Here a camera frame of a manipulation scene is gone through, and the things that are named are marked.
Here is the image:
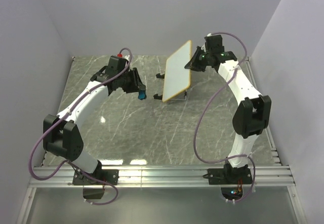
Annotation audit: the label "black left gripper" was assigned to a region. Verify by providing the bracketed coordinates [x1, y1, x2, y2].
[118, 67, 146, 94]

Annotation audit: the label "blue whiteboard eraser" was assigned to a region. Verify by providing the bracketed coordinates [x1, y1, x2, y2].
[138, 90, 147, 100]

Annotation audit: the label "orange framed whiteboard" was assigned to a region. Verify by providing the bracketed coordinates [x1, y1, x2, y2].
[153, 40, 192, 102]

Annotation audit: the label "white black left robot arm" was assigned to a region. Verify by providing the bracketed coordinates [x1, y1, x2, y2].
[42, 65, 147, 184]

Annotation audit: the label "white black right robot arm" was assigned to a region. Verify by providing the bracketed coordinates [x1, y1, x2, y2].
[185, 47, 271, 184]

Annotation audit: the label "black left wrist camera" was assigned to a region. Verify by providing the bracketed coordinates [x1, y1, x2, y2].
[105, 54, 128, 77]

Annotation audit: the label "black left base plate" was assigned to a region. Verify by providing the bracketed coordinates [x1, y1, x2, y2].
[72, 169, 119, 185]

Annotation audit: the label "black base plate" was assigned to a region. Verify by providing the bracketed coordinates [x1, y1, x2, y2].
[202, 168, 253, 185]
[72, 169, 119, 185]

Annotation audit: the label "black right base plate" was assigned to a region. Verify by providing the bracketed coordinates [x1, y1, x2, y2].
[202, 168, 253, 185]

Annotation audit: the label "aluminium front rail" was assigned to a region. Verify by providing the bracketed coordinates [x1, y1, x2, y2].
[29, 165, 295, 188]

